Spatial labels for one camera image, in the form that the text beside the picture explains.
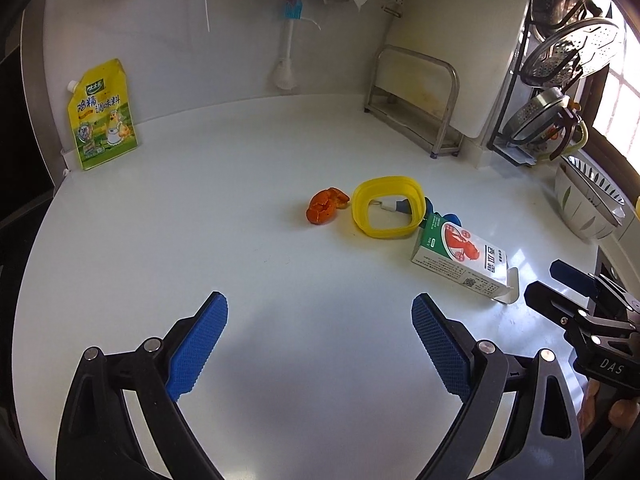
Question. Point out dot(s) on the white cutting board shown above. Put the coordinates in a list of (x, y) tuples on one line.
[(460, 35)]

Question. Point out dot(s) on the orange peel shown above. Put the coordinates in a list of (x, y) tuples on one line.
[(322, 207)]

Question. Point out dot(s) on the white blue bottle brush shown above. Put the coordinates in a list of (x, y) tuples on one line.
[(286, 55)]

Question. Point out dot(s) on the perforated steel steamer plate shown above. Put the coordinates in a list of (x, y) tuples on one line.
[(575, 50)]

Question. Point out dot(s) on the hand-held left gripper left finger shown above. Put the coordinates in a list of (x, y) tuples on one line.
[(195, 350)]

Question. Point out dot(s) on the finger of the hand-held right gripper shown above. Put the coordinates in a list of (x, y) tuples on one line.
[(550, 302), (570, 274)]

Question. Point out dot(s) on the steel cutting board stand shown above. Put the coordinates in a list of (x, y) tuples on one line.
[(447, 110)]

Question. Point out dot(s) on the white patterned colander bowl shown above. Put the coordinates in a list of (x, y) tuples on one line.
[(585, 200)]

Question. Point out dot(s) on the blue plastic piece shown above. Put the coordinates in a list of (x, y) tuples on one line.
[(452, 218)]

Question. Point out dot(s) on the white green drink carton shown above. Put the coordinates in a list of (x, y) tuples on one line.
[(460, 260)]

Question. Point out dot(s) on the brown framed window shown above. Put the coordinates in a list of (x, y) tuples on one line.
[(620, 95)]

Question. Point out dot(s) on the yellow seasoning pouch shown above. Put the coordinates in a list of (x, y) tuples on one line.
[(102, 115)]

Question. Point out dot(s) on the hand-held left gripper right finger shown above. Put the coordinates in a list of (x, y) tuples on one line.
[(442, 347)]

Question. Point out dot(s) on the person's right hand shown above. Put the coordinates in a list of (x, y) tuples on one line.
[(625, 412)]

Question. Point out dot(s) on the steel-rimmed pot lid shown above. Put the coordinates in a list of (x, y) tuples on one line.
[(540, 115)]

